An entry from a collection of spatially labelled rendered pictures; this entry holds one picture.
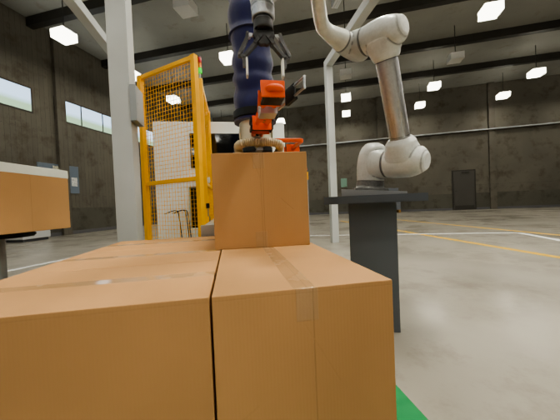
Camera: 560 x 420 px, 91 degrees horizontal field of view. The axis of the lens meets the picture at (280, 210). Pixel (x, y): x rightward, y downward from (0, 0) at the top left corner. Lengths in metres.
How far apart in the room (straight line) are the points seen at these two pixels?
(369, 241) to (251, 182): 0.77
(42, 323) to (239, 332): 0.36
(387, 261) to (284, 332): 1.09
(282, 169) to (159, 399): 0.87
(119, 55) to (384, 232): 2.49
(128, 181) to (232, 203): 1.60
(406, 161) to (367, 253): 0.53
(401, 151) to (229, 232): 0.93
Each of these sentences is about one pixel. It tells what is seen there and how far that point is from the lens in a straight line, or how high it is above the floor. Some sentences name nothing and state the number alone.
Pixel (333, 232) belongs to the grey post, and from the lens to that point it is 5.00.
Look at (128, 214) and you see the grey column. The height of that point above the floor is 0.69.
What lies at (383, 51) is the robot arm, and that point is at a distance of 1.50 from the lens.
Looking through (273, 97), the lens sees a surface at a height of 1.05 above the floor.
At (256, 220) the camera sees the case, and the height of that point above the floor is 0.66.
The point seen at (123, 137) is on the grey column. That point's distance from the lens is 2.72.
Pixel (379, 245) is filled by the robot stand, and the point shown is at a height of 0.48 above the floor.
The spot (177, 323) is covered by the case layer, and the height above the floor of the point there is 0.50.
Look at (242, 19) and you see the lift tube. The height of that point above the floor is 1.63.
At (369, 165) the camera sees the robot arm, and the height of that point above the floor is 0.92.
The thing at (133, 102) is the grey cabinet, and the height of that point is 1.62.
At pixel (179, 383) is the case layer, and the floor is 0.38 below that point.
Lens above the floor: 0.72
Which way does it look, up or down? 1 degrees down
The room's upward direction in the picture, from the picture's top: 2 degrees counter-clockwise
